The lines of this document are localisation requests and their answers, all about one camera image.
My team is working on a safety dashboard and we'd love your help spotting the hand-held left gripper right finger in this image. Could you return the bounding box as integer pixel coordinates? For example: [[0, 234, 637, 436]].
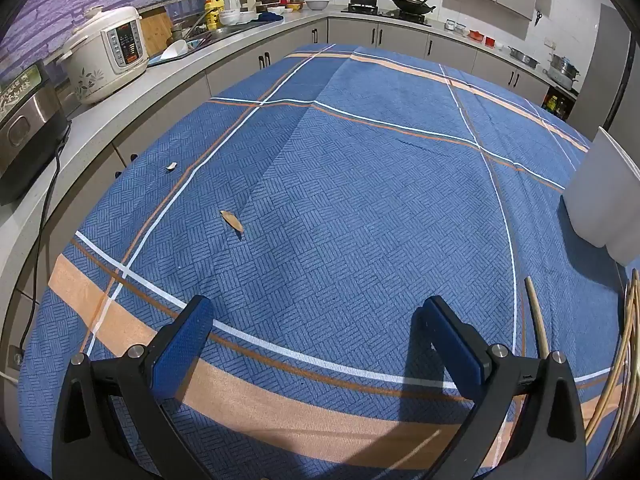
[[409, 295, 588, 480]]

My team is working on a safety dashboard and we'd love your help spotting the steel faucet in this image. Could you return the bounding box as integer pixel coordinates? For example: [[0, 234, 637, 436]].
[[185, 10, 208, 41]]

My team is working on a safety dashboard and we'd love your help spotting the steel tiered steamer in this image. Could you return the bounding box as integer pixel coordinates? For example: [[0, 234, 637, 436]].
[[546, 52, 582, 92]]

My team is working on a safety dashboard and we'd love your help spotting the white plate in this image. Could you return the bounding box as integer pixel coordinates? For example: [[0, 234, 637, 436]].
[[160, 39, 189, 61]]

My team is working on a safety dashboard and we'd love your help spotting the white rice cooker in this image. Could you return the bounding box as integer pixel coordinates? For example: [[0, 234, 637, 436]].
[[56, 5, 150, 106]]

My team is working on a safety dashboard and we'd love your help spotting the blue dish drain tray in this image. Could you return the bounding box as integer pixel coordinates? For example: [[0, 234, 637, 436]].
[[147, 52, 193, 67]]

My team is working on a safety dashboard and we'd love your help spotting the long wooden chopstick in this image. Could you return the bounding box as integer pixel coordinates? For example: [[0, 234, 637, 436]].
[[523, 276, 548, 360]]

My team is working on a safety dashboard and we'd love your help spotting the black wok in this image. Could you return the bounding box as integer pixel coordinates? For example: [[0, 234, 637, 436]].
[[387, 0, 437, 15]]

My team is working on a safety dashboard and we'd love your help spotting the bundle of wooden chopsticks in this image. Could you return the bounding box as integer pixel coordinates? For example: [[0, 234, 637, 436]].
[[582, 267, 640, 480]]

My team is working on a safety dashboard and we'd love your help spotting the cluster of condiment bottles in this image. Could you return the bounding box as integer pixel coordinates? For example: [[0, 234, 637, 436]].
[[542, 95, 571, 120]]

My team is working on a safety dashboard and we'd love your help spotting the silver toaster oven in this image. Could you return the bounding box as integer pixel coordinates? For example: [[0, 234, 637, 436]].
[[0, 59, 71, 206]]

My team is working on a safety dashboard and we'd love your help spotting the blue plaid tablecloth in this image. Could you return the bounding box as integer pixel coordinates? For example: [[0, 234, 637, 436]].
[[17, 42, 640, 480]]

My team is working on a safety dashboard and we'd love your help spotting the steel lidded pot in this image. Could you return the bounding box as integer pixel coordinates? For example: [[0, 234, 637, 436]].
[[507, 46, 542, 70]]

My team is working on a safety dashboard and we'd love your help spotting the black gas stove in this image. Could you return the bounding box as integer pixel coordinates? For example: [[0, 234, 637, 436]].
[[341, 4, 433, 26]]

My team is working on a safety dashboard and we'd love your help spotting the grey two-door refrigerator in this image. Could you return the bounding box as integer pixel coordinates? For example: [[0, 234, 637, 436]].
[[567, 2, 632, 141]]

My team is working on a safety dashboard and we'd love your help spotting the white two-compartment utensil holder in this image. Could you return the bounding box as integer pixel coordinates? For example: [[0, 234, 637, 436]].
[[564, 126, 640, 266]]

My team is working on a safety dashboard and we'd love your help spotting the steel kitchen sink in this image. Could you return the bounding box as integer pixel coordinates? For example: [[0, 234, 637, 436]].
[[165, 22, 261, 53]]

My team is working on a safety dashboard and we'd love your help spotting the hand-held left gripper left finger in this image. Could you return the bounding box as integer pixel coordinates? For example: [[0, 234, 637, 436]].
[[51, 295, 216, 480]]

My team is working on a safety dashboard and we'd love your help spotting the black power cable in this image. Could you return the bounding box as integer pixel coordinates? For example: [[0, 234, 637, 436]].
[[19, 127, 71, 356]]

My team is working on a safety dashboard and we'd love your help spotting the wooden cutting board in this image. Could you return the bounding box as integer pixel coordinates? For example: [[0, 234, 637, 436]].
[[137, 10, 173, 58]]

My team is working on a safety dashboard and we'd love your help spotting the brown dry leaf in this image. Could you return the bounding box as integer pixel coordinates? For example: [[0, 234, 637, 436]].
[[219, 209, 246, 235]]

